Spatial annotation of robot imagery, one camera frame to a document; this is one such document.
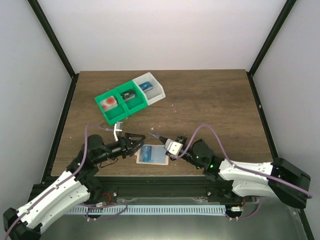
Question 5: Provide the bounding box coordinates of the light blue slotted cable duct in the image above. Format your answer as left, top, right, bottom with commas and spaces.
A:
66, 205, 226, 216

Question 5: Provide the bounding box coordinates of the black frame post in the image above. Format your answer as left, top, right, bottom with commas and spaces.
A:
26, 0, 77, 79
248, 0, 298, 75

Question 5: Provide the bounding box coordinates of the left black frame post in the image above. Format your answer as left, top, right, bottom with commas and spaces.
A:
26, 0, 77, 79

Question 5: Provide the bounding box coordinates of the green plastic bin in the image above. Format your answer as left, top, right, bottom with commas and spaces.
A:
94, 89, 128, 126
114, 80, 148, 116

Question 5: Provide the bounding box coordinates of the purple cable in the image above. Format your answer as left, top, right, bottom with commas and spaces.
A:
172, 124, 313, 199
3, 123, 116, 240

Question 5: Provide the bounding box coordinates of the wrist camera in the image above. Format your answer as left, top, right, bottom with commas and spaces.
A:
113, 121, 123, 142
164, 138, 183, 156

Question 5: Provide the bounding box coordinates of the right black frame post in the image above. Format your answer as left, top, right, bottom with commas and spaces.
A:
248, 0, 298, 75

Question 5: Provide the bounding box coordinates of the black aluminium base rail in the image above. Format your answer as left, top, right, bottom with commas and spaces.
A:
32, 174, 258, 204

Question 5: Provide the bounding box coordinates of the blue credit card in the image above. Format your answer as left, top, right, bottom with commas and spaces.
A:
138, 145, 153, 163
149, 132, 161, 139

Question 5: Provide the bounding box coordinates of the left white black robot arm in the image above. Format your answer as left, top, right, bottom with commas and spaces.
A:
3, 133, 146, 240

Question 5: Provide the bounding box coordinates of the left green plastic bin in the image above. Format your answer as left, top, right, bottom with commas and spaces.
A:
94, 89, 128, 126

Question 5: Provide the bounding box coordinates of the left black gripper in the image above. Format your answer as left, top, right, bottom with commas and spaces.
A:
94, 133, 147, 165

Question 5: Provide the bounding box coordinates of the blue card stack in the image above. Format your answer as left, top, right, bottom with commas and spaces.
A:
139, 81, 153, 93

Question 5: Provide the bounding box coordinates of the middle green plastic bin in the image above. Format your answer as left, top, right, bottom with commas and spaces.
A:
114, 80, 148, 116

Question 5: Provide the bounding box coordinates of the black card stack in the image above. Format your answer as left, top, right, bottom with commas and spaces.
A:
120, 88, 136, 102

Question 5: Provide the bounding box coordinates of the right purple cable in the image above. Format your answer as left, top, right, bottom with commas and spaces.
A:
172, 124, 313, 199

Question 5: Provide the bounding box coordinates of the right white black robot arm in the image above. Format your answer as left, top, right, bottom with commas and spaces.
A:
159, 136, 311, 209

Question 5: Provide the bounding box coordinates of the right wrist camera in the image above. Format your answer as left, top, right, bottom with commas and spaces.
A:
164, 138, 183, 156

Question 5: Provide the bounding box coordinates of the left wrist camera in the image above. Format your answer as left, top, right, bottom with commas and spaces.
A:
113, 121, 123, 142

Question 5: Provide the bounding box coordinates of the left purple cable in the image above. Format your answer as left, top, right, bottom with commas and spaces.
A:
3, 123, 116, 240

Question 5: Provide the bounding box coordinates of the white red card stack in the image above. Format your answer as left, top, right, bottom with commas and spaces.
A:
99, 95, 118, 112

